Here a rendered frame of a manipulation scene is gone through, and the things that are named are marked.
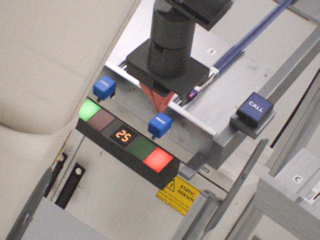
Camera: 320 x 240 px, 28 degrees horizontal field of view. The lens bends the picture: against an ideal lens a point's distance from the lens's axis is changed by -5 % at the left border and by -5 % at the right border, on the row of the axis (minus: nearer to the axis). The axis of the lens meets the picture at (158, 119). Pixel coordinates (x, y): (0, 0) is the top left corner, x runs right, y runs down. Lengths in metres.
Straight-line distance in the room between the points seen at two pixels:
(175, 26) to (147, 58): 0.11
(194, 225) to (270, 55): 2.02
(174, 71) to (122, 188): 0.56
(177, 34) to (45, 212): 0.28
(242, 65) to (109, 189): 0.45
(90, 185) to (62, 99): 1.16
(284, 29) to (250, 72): 1.89
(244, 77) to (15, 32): 0.85
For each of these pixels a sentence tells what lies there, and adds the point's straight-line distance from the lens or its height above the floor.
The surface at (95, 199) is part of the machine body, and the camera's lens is 1.43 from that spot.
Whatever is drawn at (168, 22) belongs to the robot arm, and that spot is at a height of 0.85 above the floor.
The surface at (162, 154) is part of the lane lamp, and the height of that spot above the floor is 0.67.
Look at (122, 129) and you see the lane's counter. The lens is 1.00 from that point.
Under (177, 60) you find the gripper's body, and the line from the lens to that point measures 0.86.
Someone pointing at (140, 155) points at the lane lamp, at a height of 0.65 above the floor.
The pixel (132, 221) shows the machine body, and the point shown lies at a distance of 1.39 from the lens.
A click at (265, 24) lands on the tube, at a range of 1.18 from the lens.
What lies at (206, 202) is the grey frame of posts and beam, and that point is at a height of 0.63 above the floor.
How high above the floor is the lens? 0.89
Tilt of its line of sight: 11 degrees down
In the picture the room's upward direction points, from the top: 30 degrees clockwise
